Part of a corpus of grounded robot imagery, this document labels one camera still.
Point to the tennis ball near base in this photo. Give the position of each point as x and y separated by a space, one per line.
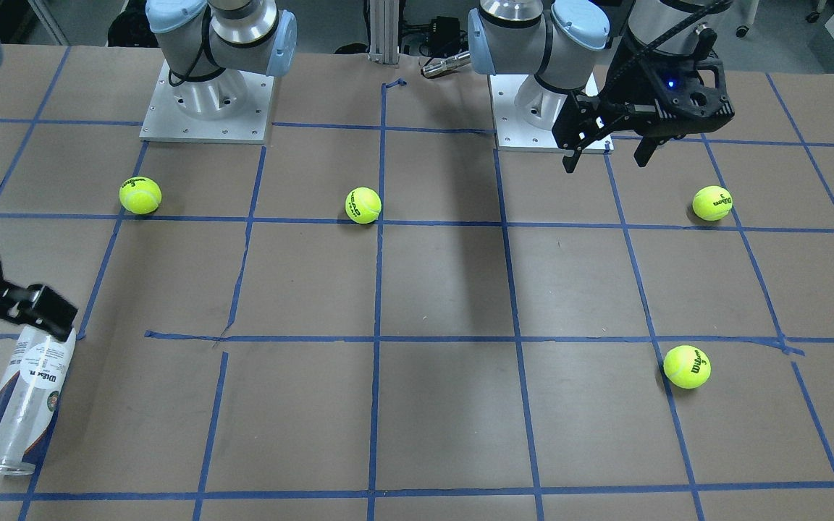
140 195

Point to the tennis ball front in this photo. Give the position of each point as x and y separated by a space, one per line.
686 366

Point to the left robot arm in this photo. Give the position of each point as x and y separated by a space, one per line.
559 42

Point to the aluminium frame post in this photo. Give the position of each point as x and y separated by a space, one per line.
384 32

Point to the tennis ball centre row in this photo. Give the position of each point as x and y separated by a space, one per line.
363 205

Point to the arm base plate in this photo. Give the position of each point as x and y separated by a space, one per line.
518 130
233 107

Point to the clear tennis ball can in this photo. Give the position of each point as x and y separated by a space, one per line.
30 390

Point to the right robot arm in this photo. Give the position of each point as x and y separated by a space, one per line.
202 42

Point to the silver flashlight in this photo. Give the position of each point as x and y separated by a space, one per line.
435 68

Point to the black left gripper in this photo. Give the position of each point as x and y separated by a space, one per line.
634 81

